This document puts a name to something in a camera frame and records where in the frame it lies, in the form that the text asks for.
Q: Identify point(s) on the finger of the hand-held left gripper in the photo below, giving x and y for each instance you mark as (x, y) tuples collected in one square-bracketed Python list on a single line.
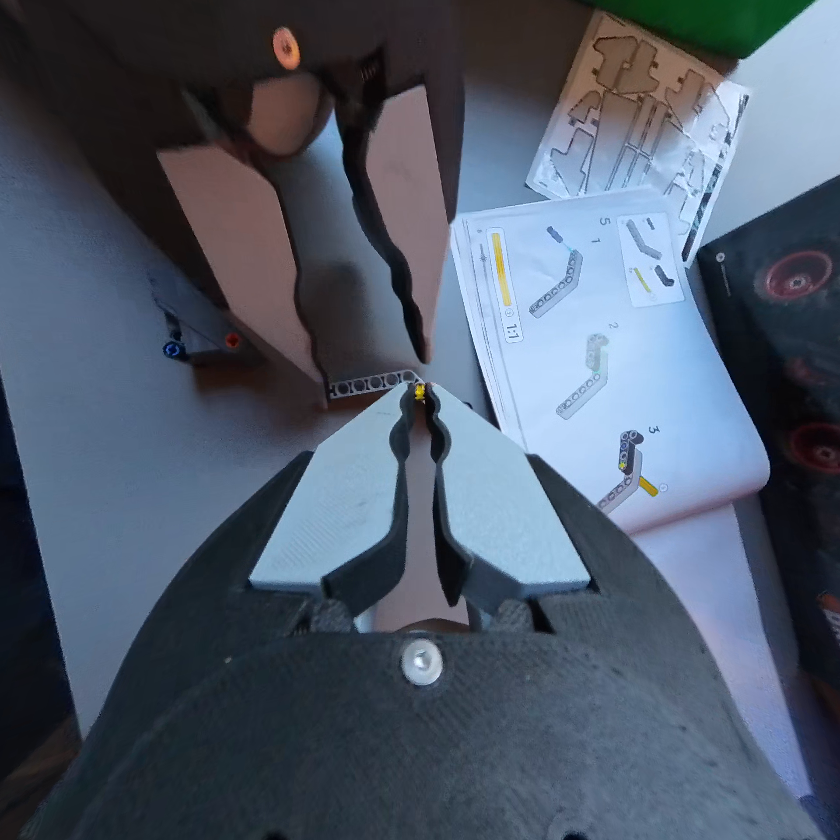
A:
[(413, 197), (243, 249)]

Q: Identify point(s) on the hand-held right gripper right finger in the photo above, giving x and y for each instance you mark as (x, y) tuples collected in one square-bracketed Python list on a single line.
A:
[(512, 512)]

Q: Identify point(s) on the grey lego beam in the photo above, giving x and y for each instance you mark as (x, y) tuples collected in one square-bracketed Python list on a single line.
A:
[(367, 385)]

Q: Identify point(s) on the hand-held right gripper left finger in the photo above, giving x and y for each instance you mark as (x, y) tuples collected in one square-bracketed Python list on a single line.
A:
[(328, 512)]

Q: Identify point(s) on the yellow lego axle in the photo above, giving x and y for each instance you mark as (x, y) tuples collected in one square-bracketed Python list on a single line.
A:
[(420, 392)]

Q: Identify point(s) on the grey lego motor block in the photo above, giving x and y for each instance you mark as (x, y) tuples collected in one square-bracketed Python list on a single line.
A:
[(210, 341)]

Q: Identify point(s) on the green plastic container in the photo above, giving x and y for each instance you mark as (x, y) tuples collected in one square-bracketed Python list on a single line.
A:
[(689, 23)]

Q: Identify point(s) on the dark lego set box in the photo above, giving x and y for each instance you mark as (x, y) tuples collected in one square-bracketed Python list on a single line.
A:
[(787, 367)]

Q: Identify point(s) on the lego instruction booklet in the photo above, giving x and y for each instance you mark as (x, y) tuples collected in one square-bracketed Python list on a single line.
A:
[(590, 367)]

